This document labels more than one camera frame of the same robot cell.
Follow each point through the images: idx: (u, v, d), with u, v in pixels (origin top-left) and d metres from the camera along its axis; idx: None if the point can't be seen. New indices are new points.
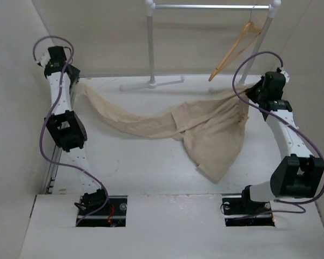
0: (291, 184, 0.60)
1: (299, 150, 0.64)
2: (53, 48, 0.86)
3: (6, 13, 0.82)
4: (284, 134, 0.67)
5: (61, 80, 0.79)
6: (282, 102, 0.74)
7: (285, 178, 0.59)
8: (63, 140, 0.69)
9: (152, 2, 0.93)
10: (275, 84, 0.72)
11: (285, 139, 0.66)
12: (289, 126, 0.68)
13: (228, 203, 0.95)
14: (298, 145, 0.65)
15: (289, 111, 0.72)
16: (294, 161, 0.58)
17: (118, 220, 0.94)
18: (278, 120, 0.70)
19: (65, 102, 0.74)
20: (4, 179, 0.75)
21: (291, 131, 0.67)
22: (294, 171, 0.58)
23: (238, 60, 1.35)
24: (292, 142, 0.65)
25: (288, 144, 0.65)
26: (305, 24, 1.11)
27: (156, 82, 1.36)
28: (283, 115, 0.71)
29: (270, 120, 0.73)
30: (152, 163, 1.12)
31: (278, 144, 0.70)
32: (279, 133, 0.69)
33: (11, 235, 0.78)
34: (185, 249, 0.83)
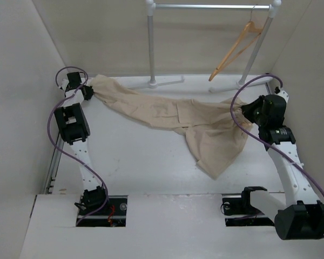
0: (297, 230, 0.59)
1: (305, 195, 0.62)
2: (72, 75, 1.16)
3: (6, 13, 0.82)
4: (289, 174, 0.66)
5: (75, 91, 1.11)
6: (284, 131, 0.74)
7: (292, 226, 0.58)
8: (68, 132, 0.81)
9: (152, 2, 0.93)
10: (276, 110, 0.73)
11: (290, 181, 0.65)
12: (293, 164, 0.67)
13: (228, 203, 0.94)
14: (304, 189, 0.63)
15: (291, 143, 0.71)
16: (301, 209, 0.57)
17: (118, 220, 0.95)
18: (282, 156, 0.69)
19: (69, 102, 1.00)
20: (4, 179, 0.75)
21: (296, 171, 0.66)
22: (302, 219, 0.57)
23: (239, 60, 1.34)
24: (298, 185, 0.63)
25: (294, 188, 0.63)
26: (305, 25, 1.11)
27: (156, 82, 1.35)
28: (287, 149, 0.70)
29: (273, 155, 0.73)
30: (152, 163, 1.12)
31: (283, 184, 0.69)
32: (283, 170, 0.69)
33: (11, 234, 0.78)
34: (185, 249, 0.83)
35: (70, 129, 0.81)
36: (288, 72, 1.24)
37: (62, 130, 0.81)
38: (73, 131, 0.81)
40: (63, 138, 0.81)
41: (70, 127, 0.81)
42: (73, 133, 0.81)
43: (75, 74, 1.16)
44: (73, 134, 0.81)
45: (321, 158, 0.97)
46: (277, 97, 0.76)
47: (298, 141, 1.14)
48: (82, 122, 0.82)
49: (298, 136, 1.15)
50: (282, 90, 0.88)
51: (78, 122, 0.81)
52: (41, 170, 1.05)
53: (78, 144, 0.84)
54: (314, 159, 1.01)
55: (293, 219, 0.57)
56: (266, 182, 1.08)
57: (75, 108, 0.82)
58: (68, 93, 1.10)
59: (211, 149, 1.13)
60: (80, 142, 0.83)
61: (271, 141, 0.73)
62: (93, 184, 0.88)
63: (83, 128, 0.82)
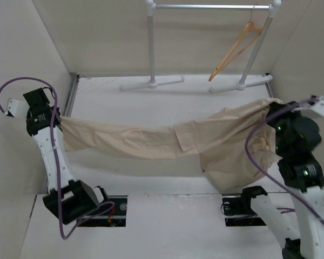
0: None
1: None
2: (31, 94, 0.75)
3: (6, 13, 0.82)
4: (311, 230, 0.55)
5: (54, 140, 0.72)
6: (313, 169, 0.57)
7: None
8: (73, 215, 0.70)
9: (152, 2, 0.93)
10: (304, 147, 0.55)
11: (312, 238, 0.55)
12: (320, 220, 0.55)
13: (228, 203, 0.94)
14: None
15: (319, 191, 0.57)
16: None
17: (118, 220, 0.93)
18: (308, 210, 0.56)
19: (65, 169, 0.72)
20: (4, 179, 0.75)
21: (319, 226, 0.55)
22: None
23: (239, 61, 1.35)
24: (320, 244, 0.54)
25: (315, 246, 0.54)
26: (305, 25, 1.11)
27: (156, 82, 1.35)
28: (312, 198, 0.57)
29: (295, 200, 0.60)
30: (153, 163, 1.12)
31: (302, 236, 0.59)
32: (303, 220, 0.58)
33: (12, 234, 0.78)
34: (185, 249, 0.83)
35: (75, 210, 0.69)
36: (288, 72, 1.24)
37: (66, 213, 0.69)
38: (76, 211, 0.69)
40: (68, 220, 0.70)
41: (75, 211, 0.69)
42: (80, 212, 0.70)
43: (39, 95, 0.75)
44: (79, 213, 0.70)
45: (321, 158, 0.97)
46: (310, 127, 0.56)
47: None
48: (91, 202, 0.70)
49: None
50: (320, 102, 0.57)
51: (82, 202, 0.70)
52: (41, 170, 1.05)
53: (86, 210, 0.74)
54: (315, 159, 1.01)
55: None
56: (267, 181, 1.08)
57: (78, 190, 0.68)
58: (40, 138, 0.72)
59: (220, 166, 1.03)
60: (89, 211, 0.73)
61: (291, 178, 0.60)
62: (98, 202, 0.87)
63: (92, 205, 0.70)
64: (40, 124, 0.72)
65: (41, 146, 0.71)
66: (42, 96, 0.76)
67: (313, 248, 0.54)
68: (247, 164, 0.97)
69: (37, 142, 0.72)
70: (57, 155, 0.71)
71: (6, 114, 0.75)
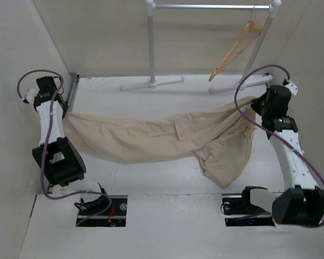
0: (293, 215, 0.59)
1: (304, 180, 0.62)
2: (41, 79, 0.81)
3: (6, 13, 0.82)
4: (289, 161, 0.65)
5: (52, 108, 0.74)
6: (287, 120, 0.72)
7: (287, 211, 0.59)
8: (58, 176, 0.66)
9: (152, 2, 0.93)
10: (279, 101, 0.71)
11: (290, 166, 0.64)
12: (294, 151, 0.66)
13: (228, 203, 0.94)
14: (303, 174, 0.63)
15: (294, 133, 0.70)
16: (297, 192, 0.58)
17: (118, 220, 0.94)
18: (282, 142, 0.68)
19: (57, 130, 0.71)
20: (4, 180, 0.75)
21: (296, 157, 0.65)
22: (297, 204, 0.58)
23: (239, 60, 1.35)
24: (297, 170, 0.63)
25: (292, 172, 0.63)
26: (305, 25, 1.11)
27: (156, 82, 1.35)
28: (288, 137, 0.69)
29: (274, 142, 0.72)
30: (152, 163, 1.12)
31: (282, 169, 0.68)
32: (285, 158, 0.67)
33: (11, 234, 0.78)
34: (185, 249, 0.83)
35: (61, 169, 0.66)
36: (288, 71, 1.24)
37: (49, 173, 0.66)
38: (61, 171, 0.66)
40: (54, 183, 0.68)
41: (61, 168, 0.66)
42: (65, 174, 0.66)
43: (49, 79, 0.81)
44: (65, 175, 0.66)
45: (321, 158, 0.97)
46: (281, 87, 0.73)
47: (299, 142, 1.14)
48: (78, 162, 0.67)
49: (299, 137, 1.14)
50: (290, 82, 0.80)
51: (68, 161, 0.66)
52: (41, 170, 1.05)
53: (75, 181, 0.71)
54: (315, 159, 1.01)
55: (289, 205, 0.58)
56: (267, 182, 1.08)
57: (62, 144, 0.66)
58: (42, 108, 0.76)
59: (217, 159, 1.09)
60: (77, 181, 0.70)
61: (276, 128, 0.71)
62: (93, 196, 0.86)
63: (78, 167, 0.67)
64: (44, 99, 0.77)
65: (41, 114, 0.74)
66: (52, 82, 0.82)
67: (291, 175, 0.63)
68: (240, 151, 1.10)
69: (38, 111, 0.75)
70: (53, 120, 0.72)
71: (22, 99, 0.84)
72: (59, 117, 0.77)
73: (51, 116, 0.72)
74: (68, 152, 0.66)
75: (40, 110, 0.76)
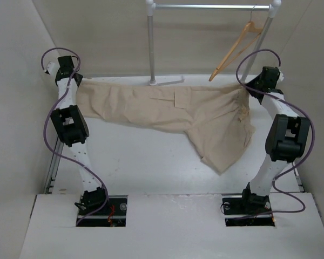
0: (282, 140, 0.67)
1: (289, 113, 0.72)
2: (63, 59, 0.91)
3: (6, 13, 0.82)
4: (275, 104, 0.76)
5: (69, 83, 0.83)
6: (275, 89, 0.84)
7: (276, 135, 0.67)
8: (66, 133, 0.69)
9: (152, 2, 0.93)
10: (270, 76, 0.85)
11: (276, 107, 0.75)
12: (279, 100, 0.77)
13: (228, 203, 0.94)
14: (287, 110, 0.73)
15: (280, 94, 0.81)
16: (283, 119, 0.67)
17: (118, 220, 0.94)
18: (269, 96, 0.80)
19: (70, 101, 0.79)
20: (4, 180, 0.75)
21: (281, 102, 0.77)
22: (284, 127, 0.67)
23: (239, 60, 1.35)
24: (282, 108, 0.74)
25: (278, 110, 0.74)
26: (305, 25, 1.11)
27: (156, 82, 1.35)
28: (275, 94, 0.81)
29: (264, 101, 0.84)
30: (152, 163, 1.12)
31: (272, 117, 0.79)
32: (273, 108, 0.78)
33: (11, 234, 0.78)
34: (185, 250, 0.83)
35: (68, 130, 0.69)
36: (288, 71, 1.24)
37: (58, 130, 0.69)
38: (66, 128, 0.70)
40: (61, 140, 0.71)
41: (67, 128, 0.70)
42: (71, 133, 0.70)
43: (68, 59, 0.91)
44: (72, 136, 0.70)
45: (322, 158, 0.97)
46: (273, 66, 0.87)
47: None
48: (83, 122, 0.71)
49: None
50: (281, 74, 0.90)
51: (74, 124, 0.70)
52: (41, 170, 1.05)
53: (77, 144, 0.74)
54: (316, 159, 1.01)
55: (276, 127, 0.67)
56: None
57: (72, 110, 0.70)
58: (61, 81, 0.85)
59: (216, 144, 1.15)
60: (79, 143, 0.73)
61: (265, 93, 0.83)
62: (93, 184, 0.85)
63: (82, 130, 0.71)
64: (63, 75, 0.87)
65: (59, 87, 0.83)
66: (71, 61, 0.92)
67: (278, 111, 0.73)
68: (238, 136, 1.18)
69: (58, 86, 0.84)
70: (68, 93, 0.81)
71: (44, 71, 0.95)
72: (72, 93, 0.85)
73: (67, 89, 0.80)
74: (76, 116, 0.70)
75: (59, 84, 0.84)
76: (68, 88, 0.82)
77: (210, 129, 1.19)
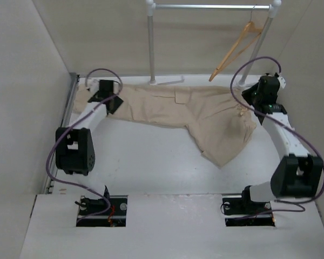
0: (290, 183, 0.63)
1: (297, 149, 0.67)
2: (106, 86, 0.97)
3: (6, 13, 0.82)
4: (281, 135, 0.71)
5: (97, 108, 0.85)
6: (276, 106, 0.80)
7: (285, 179, 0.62)
8: (66, 161, 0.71)
9: (152, 2, 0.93)
10: (270, 89, 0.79)
11: (283, 139, 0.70)
12: (285, 127, 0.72)
13: (228, 203, 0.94)
14: (295, 145, 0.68)
15: (283, 114, 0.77)
16: (292, 160, 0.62)
17: (118, 220, 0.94)
18: (274, 122, 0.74)
19: (87, 122, 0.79)
20: (4, 180, 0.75)
21: (287, 132, 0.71)
22: (294, 170, 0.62)
23: (239, 60, 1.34)
24: (290, 142, 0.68)
25: (285, 144, 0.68)
26: (305, 25, 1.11)
27: (156, 81, 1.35)
28: (278, 117, 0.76)
29: (267, 123, 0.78)
30: (152, 163, 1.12)
31: (277, 146, 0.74)
32: (279, 137, 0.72)
33: (11, 234, 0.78)
34: (185, 250, 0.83)
35: (70, 159, 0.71)
36: (288, 71, 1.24)
37: (59, 154, 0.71)
38: (69, 158, 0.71)
40: (60, 167, 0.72)
41: (70, 156, 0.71)
42: (71, 163, 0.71)
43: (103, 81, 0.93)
44: (71, 165, 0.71)
45: (322, 158, 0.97)
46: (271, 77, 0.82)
47: None
48: (85, 156, 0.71)
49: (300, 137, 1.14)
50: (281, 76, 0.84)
51: (80, 154, 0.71)
52: (41, 170, 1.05)
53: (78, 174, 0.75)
54: None
55: (285, 171, 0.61)
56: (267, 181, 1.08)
57: (82, 135, 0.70)
58: (90, 104, 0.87)
59: (215, 140, 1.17)
60: (80, 175, 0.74)
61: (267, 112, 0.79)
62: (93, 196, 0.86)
63: (84, 164, 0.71)
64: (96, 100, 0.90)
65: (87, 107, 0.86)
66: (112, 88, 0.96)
67: (285, 146, 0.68)
68: (237, 132, 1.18)
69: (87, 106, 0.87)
70: (89, 115, 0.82)
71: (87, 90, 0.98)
72: (96, 119, 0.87)
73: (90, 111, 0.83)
74: (84, 146, 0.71)
75: (89, 105, 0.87)
76: (94, 111, 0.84)
77: (210, 125, 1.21)
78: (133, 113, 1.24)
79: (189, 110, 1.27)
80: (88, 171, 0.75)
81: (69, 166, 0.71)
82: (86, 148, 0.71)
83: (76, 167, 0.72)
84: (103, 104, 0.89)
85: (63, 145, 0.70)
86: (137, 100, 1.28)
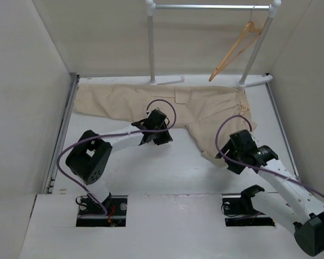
0: (321, 243, 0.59)
1: (312, 204, 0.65)
2: (156, 115, 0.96)
3: (6, 13, 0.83)
4: (289, 190, 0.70)
5: (134, 133, 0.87)
6: (264, 150, 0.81)
7: (316, 242, 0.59)
8: (75, 159, 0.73)
9: (152, 2, 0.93)
10: (245, 137, 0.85)
11: (294, 196, 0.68)
12: (288, 179, 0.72)
13: (228, 203, 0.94)
14: (308, 199, 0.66)
15: (276, 159, 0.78)
16: (317, 223, 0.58)
17: (118, 220, 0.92)
18: (276, 175, 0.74)
19: (116, 141, 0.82)
20: (3, 180, 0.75)
21: (292, 184, 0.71)
22: (322, 231, 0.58)
23: (239, 61, 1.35)
24: (302, 198, 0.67)
25: (299, 202, 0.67)
26: (305, 25, 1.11)
27: (156, 81, 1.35)
28: (276, 167, 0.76)
29: (265, 175, 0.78)
30: (153, 163, 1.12)
31: (287, 200, 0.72)
32: (288, 193, 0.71)
33: (11, 234, 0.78)
34: (186, 249, 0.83)
35: (80, 159, 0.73)
36: (288, 72, 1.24)
37: (74, 152, 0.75)
38: (80, 160, 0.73)
40: (67, 163, 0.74)
41: (81, 158, 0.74)
42: (78, 164, 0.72)
43: (160, 117, 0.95)
44: (78, 166, 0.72)
45: (322, 158, 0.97)
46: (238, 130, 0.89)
47: (301, 142, 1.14)
48: (92, 166, 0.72)
49: (301, 137, 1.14)
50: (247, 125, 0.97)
51: (90, 161, 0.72)
52: (41, 170, 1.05)
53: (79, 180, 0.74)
54: (316, 159, 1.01)
55: (315, 235, 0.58)
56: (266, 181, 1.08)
57: (103, 147, 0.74)
58: (133, 128, 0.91)
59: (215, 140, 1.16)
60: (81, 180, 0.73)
61: (260, 163, 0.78)
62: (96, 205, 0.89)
63: (88, 171, 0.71)
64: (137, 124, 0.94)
65: (127, 128, 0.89)
66: (159, 120, 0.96)
67: (299, 204, 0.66)
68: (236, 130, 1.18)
69: (128, 127, 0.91)
70: (123, 136, 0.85)
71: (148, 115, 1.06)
72: (127, 142, 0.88)
73: (125, 133, 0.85)
74: (98, 157, 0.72)
75: (129, 127, 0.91)
76: (128, 135, 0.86)
77: (210, 125, 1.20)
78: (132, 113, 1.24)
79: (190, 110, 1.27)
80: (88, 182, 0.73)
81: (75, 165, 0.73)
82: (99, 159, 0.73)
83: (81, 171, 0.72)
84: (141, 134, 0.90)
85: (83, 147, 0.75)
86: (137, 100, 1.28)
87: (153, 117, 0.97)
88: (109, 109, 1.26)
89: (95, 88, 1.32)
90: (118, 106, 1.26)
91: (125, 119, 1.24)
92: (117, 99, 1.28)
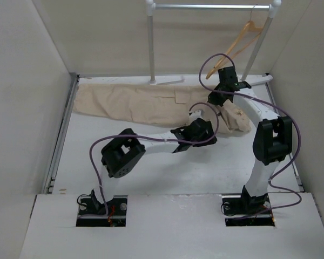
0: (270, 147, 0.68)
1: (268, 114, 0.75)
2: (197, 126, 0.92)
3: (5, 13, 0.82)
4: (251, 106, 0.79)
5: (170, 140, 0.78)
6: (241, 83, 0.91)
7: (264, 143, 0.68)
8: (108, 151, 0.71)
9: (152, 2, 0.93)
10: (229, 72, 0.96)
11: (255, 110, 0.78)
12: (253, 99, 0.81)
13: (228, 203, 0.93)
14: (266, 111, 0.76)
15: (248, 88, 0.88)
16: (267, 125, 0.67)
17: (118, 220, 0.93)
18: (243, 96, 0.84)
19: (150, 145, 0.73)
20: (3, 181, 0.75)
21: (256, 102, 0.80)
22: (270, 133, 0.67)
23: (239, 60, 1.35)
24: (261, 110, 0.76)
25: (258, 113, 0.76)
26: (305, 25, 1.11)
27: (156, 81, 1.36)
28: (245, 91, 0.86)
29: (237, 99, 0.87)
30: (152, 163, 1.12)
31: (251, 117, 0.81)
32: (250, 110, 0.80)
33: (11, 235, 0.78)
34: (185, 250, 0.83)
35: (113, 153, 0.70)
36: (288, 71, 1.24)
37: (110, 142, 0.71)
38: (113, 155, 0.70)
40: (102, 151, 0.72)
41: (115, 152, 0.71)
42: (109, 157, 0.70)
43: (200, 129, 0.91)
44: (108, 158, 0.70)
45: (322, 158, 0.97)
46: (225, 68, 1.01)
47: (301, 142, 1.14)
48: (119, 166, 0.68)
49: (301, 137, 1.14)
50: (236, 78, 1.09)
51: (121, 161, 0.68)
52: (41, 170, 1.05)
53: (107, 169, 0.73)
54: (316, 159, 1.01)
55: (263, 134, 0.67)
56: None
57: (137, 149, 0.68)
58: (168, 134, 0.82)
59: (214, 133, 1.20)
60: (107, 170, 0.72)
61: (235, 89, 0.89)
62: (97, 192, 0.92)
63: (114, 168, 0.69)
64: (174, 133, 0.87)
65: (164, 134, 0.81)
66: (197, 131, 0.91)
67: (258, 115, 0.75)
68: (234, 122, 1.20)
69: (164, 133, 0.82)
70: (160, 141, 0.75)
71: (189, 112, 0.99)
72: (161, 149, 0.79)
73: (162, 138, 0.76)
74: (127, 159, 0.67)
75: (166, 133, 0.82)
76: (164, 141, 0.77)
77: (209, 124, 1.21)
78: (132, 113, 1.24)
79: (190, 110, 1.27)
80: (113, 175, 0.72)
81: (106, 157, 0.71)
82: (128, 161, 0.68)
83: (110, 165, 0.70)
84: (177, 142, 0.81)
85: (119, 142, 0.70)
86: (137, 100, 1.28)
87: (194, 127, 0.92)
88: (109, 109, 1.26)
89: (95, 88, 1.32)
90: (117, 106, 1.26)
91: (125, 119, 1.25)
92: (117, 99, 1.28)
